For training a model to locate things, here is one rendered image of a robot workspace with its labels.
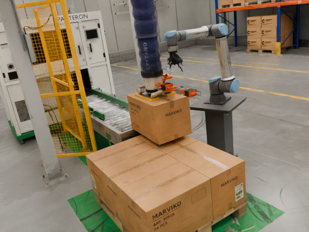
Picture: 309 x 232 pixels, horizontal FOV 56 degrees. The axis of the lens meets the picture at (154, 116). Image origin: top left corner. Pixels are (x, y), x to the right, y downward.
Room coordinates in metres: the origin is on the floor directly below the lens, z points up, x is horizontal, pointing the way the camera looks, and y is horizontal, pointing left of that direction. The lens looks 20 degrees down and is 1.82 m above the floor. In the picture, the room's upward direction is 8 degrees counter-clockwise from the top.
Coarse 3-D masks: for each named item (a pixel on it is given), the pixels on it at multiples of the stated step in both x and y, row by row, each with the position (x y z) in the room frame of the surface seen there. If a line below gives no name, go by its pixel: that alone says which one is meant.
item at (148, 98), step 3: (138, 93) 2.97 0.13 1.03; (141, 93) 2.96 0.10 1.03; (150, 93) 2.82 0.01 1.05; (138, 96) 2.93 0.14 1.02; (141, 96) 2.88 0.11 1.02; (144, 96) 2.84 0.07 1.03; (147, 96) 2.83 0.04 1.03; (150, 96) 2.80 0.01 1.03; (147, 99) 2.77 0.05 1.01; (150, 99) 2.72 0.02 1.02; (153, 99) 2.72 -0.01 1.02; (156, 99) 2.73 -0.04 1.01
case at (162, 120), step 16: (128, 96) 3.03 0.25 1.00; (160, 96) 2.84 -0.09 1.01; (176, 96) 2.77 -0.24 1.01; (144, 112) 2.74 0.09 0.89; (160, 112) 2.58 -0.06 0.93; (176, 112) 2.66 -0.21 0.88; (144, 128) 2.78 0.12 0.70; (160, 128) 2.57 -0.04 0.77; (176, 128) 2.65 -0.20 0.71; (160, 144) 2.56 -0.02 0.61
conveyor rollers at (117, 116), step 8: (88, 96) 5.10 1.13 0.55; (96, 96) 5.06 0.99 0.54; (88, 104) 4.54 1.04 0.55; (96, 104) 4.50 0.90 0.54; (104, 104) 4.46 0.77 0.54; (112, 104) 4.35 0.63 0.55; (104, 112) 4.01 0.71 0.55; (112, 112) 3.96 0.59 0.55; (120, 112) 3.92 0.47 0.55; (128, 112) 3.88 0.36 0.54; (104, 120) 3.69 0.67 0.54; (112, 120) 3.65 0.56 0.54; (120, 120) 3.61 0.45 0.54; (128, 120) 3.57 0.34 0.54; (120, 128) 3.31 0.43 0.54; (128, 128) 3.26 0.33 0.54
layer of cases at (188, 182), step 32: (96, 160) 2.53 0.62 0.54; (128, 160) 2.44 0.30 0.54; (160, 160) 2.36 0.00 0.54; (192, 160) 2.28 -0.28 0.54; (224, 160) 2.20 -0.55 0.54; (128, 192) 1.92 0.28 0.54; (160, 192) 1.86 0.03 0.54; (192, 192) 1.86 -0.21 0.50; (224, 192) 2.03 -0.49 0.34; (128, 224) 1.97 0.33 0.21; (160, 224) 1.70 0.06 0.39; (192, 224) 1.85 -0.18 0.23
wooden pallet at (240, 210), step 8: (96, 192) 2.60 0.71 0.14; (96, 200) 2.66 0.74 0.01; (104, 208) 2.49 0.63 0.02; (232, 208) 2.07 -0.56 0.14; (240, 208) 2.12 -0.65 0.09; (112, 216) 2.34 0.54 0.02; (224, 216) 2.02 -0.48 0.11; (240, 216) 2.12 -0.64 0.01; (120, 224) 2.13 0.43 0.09; (208, 224) 1.93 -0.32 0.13
